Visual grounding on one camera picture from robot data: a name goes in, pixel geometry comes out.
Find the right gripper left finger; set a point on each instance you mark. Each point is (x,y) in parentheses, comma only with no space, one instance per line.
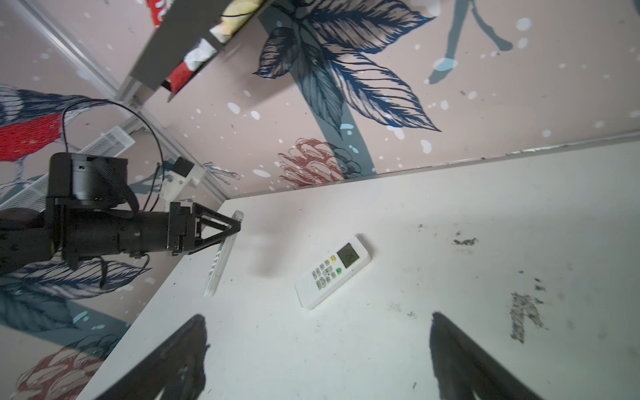
(174,370)

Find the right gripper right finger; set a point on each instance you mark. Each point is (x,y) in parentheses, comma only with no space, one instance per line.
(466,371)

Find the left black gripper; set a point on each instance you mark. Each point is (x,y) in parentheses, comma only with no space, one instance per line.
(92,212)

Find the white remote grey buttons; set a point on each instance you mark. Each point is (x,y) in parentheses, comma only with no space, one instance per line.
(219,264)

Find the white remote green buttons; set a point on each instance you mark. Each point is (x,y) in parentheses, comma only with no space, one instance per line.
(320,280)

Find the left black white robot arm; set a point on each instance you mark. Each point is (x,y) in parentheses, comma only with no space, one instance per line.
(25,239)

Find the red cassava chips bag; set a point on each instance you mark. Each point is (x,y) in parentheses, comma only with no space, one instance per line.
(235,15)

